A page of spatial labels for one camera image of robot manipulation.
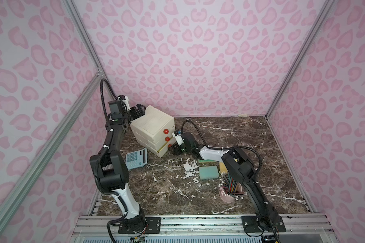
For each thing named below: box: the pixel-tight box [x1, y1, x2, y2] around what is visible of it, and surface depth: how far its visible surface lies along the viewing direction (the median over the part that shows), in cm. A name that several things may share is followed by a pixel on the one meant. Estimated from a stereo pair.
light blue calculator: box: [125, 147, 148, 170], surface depth 97 cm
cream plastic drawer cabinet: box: [129, 105, 176, 158], surface depth 90 cm
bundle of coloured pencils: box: [217, 171, 248, 201], surface depth 78 cm
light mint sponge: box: [198, 165, 219, 180], surface depth 92 cm
